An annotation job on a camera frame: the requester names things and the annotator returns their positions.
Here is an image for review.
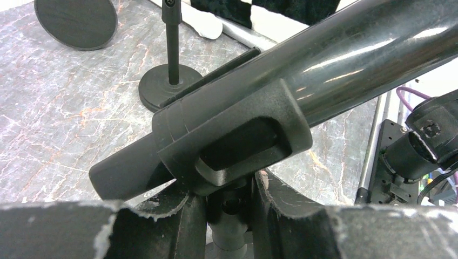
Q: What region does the black mic stand ring holder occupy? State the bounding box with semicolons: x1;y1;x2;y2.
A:
138;1;202;112

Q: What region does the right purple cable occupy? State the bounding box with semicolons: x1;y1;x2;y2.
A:
395;85;432;112

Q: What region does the tipped black mic stand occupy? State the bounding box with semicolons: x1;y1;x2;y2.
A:
33;0;118;51

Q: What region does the black handheld microphone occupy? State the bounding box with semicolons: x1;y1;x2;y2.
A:
89;1;457;200

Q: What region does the white tube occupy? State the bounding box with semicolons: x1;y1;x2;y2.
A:
181;1;223;40

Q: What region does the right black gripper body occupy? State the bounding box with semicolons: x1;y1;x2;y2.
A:
406;90;457;171

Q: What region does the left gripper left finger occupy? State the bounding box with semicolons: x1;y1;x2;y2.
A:
1;183;206;258

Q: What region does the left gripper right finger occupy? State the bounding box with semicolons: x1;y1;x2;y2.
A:
251;171;457;258

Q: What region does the black mic stand with clip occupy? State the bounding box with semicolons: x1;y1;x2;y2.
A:
152;79;313;258

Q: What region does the grey tube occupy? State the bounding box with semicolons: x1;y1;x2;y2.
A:
216;16;277;52

